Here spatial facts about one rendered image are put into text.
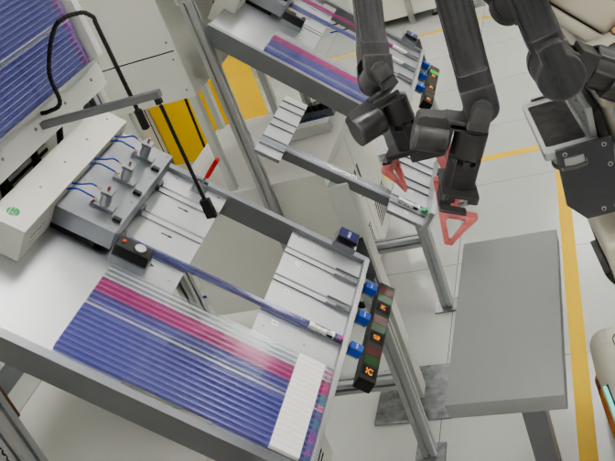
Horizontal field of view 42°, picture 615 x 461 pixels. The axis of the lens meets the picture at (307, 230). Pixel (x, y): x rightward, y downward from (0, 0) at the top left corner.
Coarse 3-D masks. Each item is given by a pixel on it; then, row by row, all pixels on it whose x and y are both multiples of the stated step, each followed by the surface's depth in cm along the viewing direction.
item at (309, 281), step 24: (288, 264) 188; (312, 264) 191; (336, 264) 195; (360, 264) 199; (288, 288) 182; (312, 288) 185; (336, 288) 189; (264, 312) 173; (312, 312) 179; (336, 312) 182; (264, 336) 168; (288, 336) 170; (312, 336) 173
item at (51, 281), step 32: (160, 192) 189; (192, 192) 194; (128, 224) 177; (160, 224) 181; (192, 224) 185; (0, 256) 156; (32, 256) 159; (64, 256) 162; (96, 256) 166; (192, 256) 177; (0, 288) 150; (32, 288) 153; (64, 288) 156; (0, 320) 144; (32, 320) 147; (64, 320) 150
